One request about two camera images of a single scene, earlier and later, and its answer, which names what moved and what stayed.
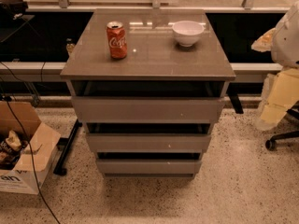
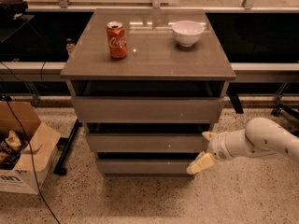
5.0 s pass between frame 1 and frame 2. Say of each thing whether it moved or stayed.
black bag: stayed
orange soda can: stayed
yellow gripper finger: moved
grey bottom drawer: stayed
